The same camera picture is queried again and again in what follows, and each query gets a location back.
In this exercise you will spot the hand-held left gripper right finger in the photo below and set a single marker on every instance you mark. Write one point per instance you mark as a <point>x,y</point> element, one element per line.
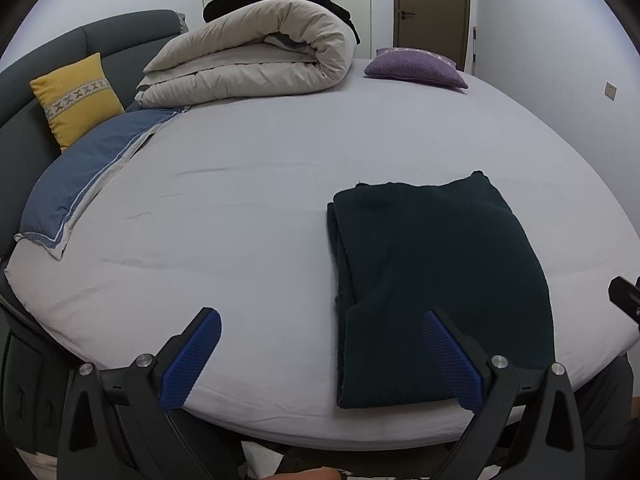
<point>452,360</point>

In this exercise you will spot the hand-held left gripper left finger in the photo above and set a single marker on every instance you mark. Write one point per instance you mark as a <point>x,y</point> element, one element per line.
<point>192,365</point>

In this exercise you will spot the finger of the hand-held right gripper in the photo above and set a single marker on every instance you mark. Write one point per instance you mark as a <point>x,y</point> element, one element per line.
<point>627,297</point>

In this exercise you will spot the dark green sweater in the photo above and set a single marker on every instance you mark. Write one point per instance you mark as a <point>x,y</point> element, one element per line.
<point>440,285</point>

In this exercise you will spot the person's grey trousers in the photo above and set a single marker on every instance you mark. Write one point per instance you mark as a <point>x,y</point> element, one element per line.
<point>607,400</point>

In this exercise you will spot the bed with white sheet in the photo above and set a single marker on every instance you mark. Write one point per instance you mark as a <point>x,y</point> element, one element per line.
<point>250,185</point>

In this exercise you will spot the blue pillow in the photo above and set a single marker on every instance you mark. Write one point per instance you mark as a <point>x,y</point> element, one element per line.
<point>85,170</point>

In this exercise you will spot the yellow patterned pillow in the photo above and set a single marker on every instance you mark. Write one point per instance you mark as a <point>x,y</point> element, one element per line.
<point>75,97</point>

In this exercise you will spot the purple cushion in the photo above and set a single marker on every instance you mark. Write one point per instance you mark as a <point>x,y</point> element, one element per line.
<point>415,67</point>

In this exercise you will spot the beige folded duvet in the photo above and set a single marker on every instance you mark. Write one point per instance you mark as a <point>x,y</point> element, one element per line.
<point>250,55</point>

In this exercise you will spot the grey upholstered headboard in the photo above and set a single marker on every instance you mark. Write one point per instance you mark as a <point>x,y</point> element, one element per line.
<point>30,60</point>

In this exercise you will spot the brown wooden door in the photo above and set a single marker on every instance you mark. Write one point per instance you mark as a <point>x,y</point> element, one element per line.
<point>432,0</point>

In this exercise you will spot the beige wall socket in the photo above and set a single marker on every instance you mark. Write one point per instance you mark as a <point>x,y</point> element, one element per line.
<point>610,91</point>

